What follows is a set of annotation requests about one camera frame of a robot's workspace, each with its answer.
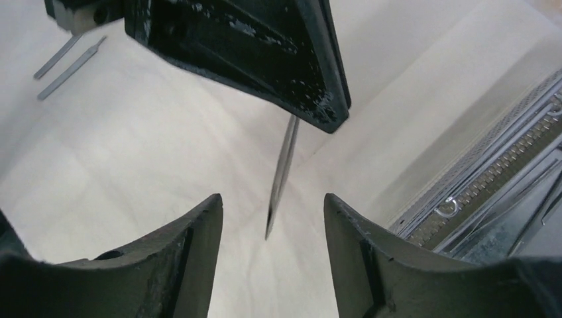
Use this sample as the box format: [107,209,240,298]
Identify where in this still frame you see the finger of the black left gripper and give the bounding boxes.
[124,0,351,133]

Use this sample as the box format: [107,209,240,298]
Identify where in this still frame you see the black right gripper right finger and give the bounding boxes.
[323,193,561,317]

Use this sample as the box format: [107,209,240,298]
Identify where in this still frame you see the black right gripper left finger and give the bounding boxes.
[1,194,223,317]

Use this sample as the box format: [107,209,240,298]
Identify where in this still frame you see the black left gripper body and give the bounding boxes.
[44,0,125,36]

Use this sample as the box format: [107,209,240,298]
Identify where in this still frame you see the steel tweezers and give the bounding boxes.
[264,115,300,240]

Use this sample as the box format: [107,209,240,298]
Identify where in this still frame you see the beige wrapping cloth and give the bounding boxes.
[1,1,561,317]

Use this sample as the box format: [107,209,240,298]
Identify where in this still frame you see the large steel tray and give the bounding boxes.
[390,70,561,250]

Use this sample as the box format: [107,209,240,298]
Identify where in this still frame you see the small steel instrument tray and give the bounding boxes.
[432,137,561,264]

